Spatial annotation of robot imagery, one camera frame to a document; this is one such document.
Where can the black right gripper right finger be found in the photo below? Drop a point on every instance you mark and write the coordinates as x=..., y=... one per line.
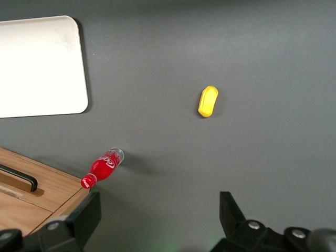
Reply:
x=236, y=228

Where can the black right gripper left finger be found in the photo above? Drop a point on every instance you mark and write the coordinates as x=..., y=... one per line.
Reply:
x=78, y=223

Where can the cream plastic tray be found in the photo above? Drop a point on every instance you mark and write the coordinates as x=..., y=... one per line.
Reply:
x=39, y=68

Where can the wooden two-drawer cabinet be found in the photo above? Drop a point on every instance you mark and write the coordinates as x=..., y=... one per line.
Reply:
x=52, y=191

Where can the yellow toy banana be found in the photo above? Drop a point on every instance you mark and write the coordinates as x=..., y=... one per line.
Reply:
x=208, y=101

